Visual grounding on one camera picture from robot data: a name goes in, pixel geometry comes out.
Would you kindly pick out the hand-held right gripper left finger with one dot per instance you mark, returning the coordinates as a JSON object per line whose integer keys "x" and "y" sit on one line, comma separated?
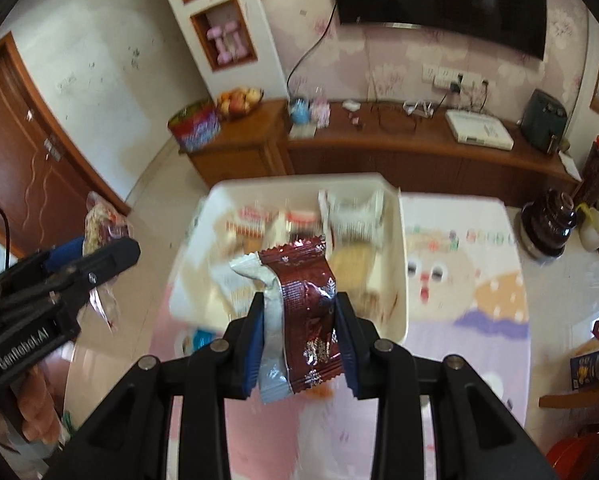
{"x": 254, "y": 355}

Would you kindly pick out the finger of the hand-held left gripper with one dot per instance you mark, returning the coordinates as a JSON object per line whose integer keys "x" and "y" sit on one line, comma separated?
{"x": 114, "y": 255}
{"x": 64, "y": 256}

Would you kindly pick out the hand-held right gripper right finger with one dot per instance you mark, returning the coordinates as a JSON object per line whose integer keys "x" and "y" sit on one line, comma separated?
{"x": 350, "y": 355}

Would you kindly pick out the silver white snack packet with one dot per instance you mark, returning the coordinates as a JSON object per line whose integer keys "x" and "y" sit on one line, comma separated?
{"x": 274, "y": 375}

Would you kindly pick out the clear colourful snack packet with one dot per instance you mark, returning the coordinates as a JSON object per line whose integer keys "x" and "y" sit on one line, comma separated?
{"x": 101, "y": 222}

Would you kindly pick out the dark red snack packet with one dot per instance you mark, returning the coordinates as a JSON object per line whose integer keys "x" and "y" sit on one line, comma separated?
{"x": 304, "y": 290}

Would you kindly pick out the white plastic tray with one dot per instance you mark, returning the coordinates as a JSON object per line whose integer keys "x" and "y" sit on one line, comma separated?
{"x": 390, "y": 260}

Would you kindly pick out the person's left hand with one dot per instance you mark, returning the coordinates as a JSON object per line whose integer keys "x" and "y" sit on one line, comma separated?
{"x": 36, "y": 405}

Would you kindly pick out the blue white snack packet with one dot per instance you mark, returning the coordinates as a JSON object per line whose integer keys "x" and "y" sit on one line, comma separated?
{"x": 202, "y": 341}

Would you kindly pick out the white orange print packet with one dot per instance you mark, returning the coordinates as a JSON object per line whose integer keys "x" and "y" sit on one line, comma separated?
{"x": 234, "y": 285}

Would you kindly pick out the pale yellow biscuit packet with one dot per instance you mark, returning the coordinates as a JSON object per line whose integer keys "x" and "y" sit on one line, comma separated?
{"x": 352, "y": 260}

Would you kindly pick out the brown wooden door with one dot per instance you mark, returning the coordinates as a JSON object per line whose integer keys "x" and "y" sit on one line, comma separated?
{"x": 19, "y": 150}

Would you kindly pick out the white packet red print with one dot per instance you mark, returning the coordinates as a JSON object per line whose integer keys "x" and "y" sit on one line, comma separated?
{"x": 302, "y": 222}
{"x": 249, "y": 222}

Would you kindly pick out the white grey snack packet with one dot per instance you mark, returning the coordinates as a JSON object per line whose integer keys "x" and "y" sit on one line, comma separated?
{"x": 354, "y": 220}

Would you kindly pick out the cartoon printed tablecloth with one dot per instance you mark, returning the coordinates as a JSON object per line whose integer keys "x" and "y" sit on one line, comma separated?
{"x": 469, "y": 285}

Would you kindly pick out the red blue tin box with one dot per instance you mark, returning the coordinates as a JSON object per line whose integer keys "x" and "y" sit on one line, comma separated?
{"x": 194, "y": 127}

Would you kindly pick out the wooden side cabinet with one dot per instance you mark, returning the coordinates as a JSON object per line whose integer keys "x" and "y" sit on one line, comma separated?
{"x": 239, "y": 155}

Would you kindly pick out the glass fruit bowl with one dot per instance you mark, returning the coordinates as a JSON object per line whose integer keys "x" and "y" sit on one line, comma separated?
{"x": 239, "y": 112}

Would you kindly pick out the wooden television stand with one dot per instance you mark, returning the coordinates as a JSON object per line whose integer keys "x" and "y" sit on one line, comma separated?
{"x": 404, "y": 165}

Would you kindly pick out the pile of apples and oranges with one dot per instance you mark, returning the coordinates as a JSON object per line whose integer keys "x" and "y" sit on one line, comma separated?
{"x": 239, "y": 100}

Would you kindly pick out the flat white card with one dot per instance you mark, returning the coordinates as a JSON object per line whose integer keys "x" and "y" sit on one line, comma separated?
{"x": 302, "y": 131}

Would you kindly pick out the wooden chair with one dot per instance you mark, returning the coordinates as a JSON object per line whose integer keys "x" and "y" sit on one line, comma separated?
{"x": 579, "y": 400}

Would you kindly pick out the purple dumbbell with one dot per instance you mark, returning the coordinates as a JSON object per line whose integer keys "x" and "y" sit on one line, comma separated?
{"x": 218, "y": 42}
{"x": 238, "y": 40}

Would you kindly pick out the blue cardboard box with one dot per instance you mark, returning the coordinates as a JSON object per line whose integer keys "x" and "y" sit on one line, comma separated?
{"x": 587, "y": 370}

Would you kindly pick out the dark brown kettle appliance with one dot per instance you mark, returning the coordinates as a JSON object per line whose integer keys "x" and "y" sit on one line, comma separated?
{"x": 549, "y": 225}

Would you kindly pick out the pink toy figure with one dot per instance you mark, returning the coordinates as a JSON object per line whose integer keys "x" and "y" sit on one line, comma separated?
{"x": 321, "y": 109}

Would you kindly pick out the small white box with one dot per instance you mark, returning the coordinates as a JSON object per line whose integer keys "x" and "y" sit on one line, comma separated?
{"x": 350, "y": 105}

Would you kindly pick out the red plastic stool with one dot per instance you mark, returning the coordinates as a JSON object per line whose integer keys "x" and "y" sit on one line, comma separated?
{"x": 584, "y": 457}

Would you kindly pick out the white set-top box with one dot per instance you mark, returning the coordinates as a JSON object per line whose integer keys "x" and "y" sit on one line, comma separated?
{"x": 479, "y": 130}

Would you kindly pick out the white pitcher yellow lid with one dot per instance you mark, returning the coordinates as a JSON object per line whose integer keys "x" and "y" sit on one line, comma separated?
{"x": 594, "y": 230}

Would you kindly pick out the white paper sheet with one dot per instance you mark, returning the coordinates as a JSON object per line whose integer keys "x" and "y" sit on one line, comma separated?
{"x": 569, "y": 164}

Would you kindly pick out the dark green air fryer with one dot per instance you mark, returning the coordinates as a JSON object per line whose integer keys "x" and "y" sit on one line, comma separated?
{"x": 544, "y": 120}

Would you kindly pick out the white wall socket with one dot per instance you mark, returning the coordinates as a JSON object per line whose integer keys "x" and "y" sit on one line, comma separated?
{"x": 431, "y": 72}

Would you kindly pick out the white wall socket strip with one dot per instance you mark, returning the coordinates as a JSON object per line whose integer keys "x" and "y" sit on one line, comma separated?
{"x": 467, "y": 80}

